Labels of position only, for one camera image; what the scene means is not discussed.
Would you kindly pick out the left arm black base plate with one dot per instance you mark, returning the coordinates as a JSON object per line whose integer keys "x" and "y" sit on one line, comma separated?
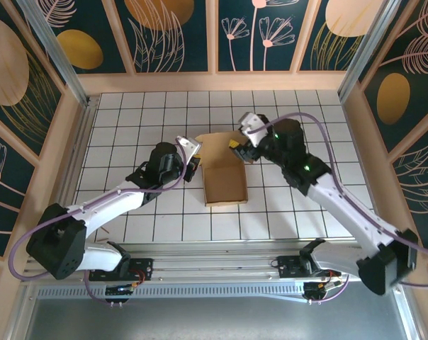
{"x": 145, "y": 263}

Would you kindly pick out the aluminium mounting rail frame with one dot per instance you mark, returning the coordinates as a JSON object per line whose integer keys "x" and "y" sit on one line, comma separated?
{"x": 217, "y": 263}

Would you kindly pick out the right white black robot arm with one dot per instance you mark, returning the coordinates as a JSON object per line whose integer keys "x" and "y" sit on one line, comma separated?
{"x": 352, "y": 212}

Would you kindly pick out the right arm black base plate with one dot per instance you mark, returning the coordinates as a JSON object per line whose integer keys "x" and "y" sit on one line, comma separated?
{"x": 286, "y": 265}

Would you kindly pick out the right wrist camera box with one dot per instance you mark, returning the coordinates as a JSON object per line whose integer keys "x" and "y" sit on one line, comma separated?
{"x": 253, "y": 124}

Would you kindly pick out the brown cardboard paper box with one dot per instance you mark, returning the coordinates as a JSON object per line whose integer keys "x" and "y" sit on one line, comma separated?
{"x": 222, "y": 184}

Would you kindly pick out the aluminium side rail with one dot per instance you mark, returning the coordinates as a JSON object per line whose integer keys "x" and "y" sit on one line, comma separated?
{"x": 88, "y": 117}

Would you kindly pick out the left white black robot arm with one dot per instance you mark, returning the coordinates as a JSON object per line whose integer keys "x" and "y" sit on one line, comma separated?
{"x": 104, "y": 209}

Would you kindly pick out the aluminium corner post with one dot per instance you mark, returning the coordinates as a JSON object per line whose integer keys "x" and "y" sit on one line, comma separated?
{"x": 58, "y": 56}
{"x": 368, "y": 53}

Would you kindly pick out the grey metal sheet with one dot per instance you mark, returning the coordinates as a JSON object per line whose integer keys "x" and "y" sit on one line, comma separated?
{"x": 214, "y": 318}

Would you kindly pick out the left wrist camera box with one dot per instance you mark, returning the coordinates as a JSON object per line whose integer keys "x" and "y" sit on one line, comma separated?
{"x": 189, "y": 145}

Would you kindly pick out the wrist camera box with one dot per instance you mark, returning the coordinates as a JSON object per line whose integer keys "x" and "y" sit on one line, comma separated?
{"x": 189, "y": 145}
{"x": 253, "y": 124}

